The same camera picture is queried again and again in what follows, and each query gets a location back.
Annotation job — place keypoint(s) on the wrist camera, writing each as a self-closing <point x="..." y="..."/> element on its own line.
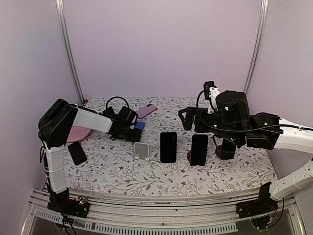
<point x="128" y="116"/>
<point x="210" y="93"/>

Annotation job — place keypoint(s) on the left aluminium frame post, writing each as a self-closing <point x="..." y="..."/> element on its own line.
<point x="66" y="41"/>

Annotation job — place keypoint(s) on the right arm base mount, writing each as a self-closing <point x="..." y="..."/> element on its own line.
<point x="262" y="204"/>

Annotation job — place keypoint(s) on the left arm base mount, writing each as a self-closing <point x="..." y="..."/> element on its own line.
<point x="62" y="203"/>

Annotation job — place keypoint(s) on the wooden round base stand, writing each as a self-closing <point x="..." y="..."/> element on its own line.
<point x="218" y="150"/>

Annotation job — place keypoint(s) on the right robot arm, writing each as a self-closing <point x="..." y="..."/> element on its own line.
<point x="228" y="118"/>

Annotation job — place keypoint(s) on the pink round dish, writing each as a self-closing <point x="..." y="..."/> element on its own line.
<point x="78" y="133"/>

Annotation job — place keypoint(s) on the black folding phone stand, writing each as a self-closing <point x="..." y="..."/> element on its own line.
<point x="109" y="112"/>

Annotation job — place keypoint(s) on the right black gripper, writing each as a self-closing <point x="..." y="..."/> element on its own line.
<point x="187" y="123"/>

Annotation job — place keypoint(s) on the dark round base stand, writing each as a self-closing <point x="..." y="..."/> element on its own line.
<point x="189" y="155"/>

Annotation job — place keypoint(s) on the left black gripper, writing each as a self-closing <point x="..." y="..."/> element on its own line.
<point x="135" y="137"/>

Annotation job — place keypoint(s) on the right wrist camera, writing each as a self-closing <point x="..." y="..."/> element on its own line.
<point x="210" y="93"/>

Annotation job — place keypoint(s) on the black phone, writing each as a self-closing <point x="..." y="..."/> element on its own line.
<point x="228" y="150"/>
<point x="77" y="153"/>

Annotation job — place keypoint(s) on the teal phone dark screen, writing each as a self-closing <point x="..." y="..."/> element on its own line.
<point x="198" y="150"/>

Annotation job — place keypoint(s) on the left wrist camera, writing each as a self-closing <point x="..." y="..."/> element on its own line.
<point x="128" y="116"/>

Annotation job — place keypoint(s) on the pink phone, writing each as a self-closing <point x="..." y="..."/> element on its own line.
<point x="146" y="110"/>

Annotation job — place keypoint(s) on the floral table mat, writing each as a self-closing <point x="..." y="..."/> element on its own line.
<point x="110" y="165"/>

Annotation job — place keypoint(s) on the right aluminium frame post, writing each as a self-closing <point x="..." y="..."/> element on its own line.
<point x="257" y="45"/>

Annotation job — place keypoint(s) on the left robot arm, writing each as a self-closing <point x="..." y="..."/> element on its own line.
<point x="65" y="122"/>

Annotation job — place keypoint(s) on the aluminium frame post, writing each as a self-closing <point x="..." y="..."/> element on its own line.
<point x="66" y="41"/>
<point x="257" y="45"/>

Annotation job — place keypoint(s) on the white silver stand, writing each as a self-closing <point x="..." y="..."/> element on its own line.
<point x="141" y="152"/>

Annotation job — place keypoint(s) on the blue phone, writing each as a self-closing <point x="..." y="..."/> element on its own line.
<point x="168" y="147"/>
<point x="139" y="125"/>

